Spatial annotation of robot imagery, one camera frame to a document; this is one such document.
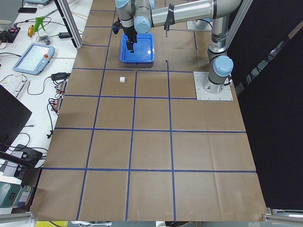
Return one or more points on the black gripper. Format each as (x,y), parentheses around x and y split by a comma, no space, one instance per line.
(129,31)

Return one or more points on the white block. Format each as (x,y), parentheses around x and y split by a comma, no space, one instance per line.
(122,80)

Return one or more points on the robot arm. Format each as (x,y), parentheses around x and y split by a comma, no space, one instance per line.
(139,16)

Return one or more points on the blue plastic tray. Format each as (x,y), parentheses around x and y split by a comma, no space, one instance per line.
(143,50)

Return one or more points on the black power adapter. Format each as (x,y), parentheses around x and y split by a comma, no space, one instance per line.
(64,35)

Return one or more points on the teach pendant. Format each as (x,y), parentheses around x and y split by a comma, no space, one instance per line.
(34,60)

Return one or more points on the brown paper table cover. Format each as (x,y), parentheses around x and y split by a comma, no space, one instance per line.
(146,149)

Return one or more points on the reacher grabber tool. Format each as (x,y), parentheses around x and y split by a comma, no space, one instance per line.
(39,23)

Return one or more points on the white keyboard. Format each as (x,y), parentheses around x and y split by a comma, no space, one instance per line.
(16,84)

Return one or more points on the black monitor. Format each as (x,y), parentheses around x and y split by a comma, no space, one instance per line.
(13,117)

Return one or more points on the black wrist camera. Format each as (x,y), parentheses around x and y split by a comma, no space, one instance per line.
(116,27)

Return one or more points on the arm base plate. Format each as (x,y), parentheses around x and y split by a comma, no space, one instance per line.
(207,91)
(204,25)

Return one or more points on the aluminium frame post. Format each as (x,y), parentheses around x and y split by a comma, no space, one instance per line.
(66,15)

